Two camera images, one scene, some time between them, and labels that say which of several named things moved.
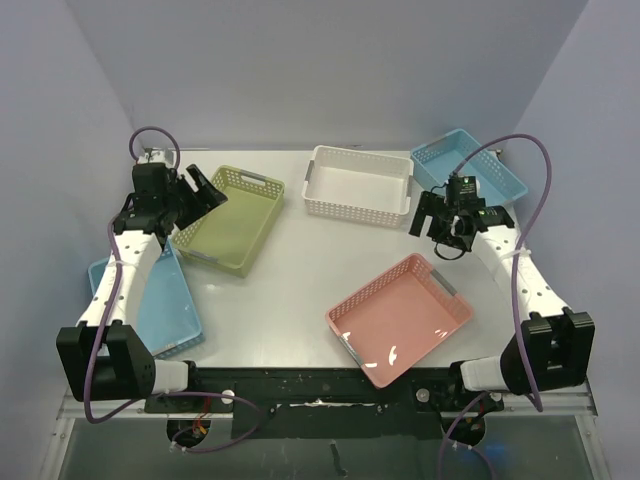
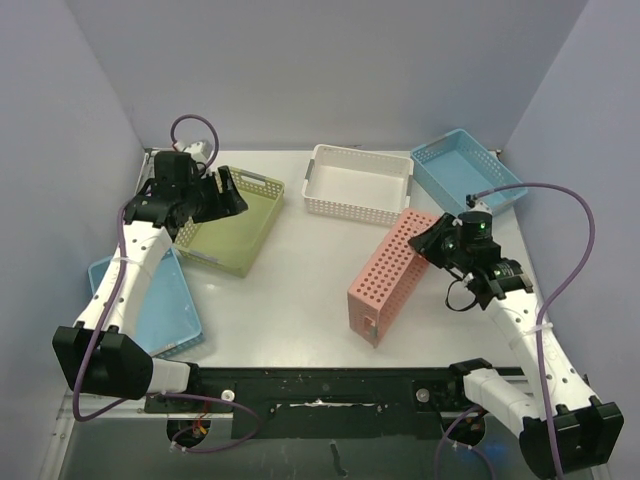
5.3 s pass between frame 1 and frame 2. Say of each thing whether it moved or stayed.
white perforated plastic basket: stayed
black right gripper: moved
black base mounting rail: stayed
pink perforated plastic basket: moved
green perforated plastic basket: stayed
